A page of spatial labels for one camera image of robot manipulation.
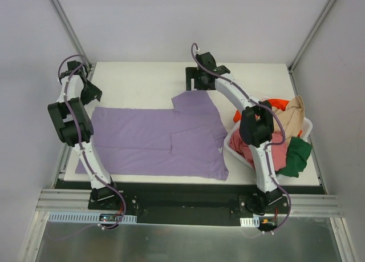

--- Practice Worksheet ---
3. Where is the purple t shirt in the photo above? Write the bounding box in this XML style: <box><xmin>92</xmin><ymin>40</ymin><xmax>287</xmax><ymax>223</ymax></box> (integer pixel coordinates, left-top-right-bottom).
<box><xmin>91</xmin><ymin>91</ymin><xmax>229</xmax><ymax>180</ymax></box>

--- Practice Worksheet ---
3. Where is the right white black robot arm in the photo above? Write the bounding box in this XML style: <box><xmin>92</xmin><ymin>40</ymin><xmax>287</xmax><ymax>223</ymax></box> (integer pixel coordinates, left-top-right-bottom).
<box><xmin>185</xmin><ymin>49</ymin><xmax>285</xmax><ymax>213</ymax></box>

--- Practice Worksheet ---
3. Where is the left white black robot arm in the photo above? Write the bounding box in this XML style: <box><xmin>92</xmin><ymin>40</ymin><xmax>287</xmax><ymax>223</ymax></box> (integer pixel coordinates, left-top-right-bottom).
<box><xmin>47</xmin><ymin>57</ymin><xmax>121</xmax><ymax>210</ymax></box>

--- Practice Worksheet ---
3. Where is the orange t shirt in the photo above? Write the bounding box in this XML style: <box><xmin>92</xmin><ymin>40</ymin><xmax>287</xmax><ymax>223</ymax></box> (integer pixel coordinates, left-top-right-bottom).
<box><xmin>233</xmin><ymin>99</ymin><xmax>289</xmax><ymax>123</ymax></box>

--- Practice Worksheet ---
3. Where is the beige t shirt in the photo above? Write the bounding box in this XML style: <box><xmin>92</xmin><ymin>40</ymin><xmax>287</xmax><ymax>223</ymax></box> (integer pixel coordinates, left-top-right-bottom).
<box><xmin>271</xmin><ymin>95</ymin><xmax>305</xmax><ymax>144</ymax></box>

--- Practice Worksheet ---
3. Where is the pink t shirt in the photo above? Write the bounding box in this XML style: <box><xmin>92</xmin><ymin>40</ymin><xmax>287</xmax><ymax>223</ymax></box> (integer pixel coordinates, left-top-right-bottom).
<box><xmin>229</xmin><ymin>129</ymin><xmax>287</xmax><ymax>172</ymax></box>

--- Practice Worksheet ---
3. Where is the white laundry basket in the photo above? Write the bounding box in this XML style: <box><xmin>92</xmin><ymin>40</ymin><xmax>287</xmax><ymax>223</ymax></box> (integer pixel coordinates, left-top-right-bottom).
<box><xmin>222</xmin><ymin>100</ymin><xmax>314</xmax><ymax>183</ymax></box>

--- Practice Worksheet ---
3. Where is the green t shirt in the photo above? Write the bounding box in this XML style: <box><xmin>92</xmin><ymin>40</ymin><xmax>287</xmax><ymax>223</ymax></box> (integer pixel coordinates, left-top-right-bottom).
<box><xmin>277</xmin><ymin>137</ymin><xmax>312</xmax><ymax>178</ymax></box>

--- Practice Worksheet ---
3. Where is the left aluminium corner post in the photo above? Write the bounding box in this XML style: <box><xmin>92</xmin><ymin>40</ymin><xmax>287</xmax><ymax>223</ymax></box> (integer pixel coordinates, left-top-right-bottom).
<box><xmin>49</xmin><ymin>0</ymin><xmax>94</xmax><ymax>69</ymax></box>

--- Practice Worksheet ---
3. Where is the aluminium corner post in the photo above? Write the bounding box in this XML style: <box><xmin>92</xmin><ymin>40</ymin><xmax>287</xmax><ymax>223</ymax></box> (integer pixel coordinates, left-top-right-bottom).
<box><xmin>287</xmin><ymin>0</ymin><xmax>344</xmax><ymax>73</ymax></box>
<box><xmin>49</xmin><ymin>0</ymin><xmax>94</xmax><ymax>69</ymax></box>

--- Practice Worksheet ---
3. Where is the aluminium frame rail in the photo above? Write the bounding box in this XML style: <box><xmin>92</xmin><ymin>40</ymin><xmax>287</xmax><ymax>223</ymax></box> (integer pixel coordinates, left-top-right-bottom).
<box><xmin>36</xmin><ymin>189</ymin><xmax>90</xmax><ymax>211</ymax></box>

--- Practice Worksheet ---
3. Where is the right aluminium corner post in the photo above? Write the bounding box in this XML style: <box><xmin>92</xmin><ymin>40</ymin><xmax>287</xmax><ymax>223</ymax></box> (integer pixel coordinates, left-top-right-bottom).
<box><xmin>287</xmin><ymin>0</ymin><xmax>344</xmax><ymax>73</ymax></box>

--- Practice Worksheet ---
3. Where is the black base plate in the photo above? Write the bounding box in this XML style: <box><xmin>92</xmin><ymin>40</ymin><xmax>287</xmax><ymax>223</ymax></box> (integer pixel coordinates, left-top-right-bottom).
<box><xmin>55</xmin><ymin>179</ymin><xmax>326</xmax><ymax>225</ymax></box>

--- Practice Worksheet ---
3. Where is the left white cable duct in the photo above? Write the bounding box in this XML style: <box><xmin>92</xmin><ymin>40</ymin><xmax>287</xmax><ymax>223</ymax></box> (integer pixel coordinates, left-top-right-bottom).
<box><xmin>48</xmin><ymin>212</ymin><xmax>137</xmax><ymax>225</ymax></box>

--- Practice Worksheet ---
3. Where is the white cable duct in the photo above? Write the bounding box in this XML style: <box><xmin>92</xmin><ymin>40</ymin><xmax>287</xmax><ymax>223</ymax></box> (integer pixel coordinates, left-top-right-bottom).
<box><xmin>48</xmin><ymin>212</ymin><xmax>137</xmax><ymax>225</ymax></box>
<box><xmin>240</xmin><ymin>216</ymin><xmax>260</xmax><ymax>228</ymax></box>

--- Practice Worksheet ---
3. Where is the right white cable duct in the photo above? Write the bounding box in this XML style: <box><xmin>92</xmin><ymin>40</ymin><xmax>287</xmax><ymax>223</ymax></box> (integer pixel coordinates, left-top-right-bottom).
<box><xmin>240</xmin><ymin>216</ymin><xmax>260</xmax><ymax>228</ymax></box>

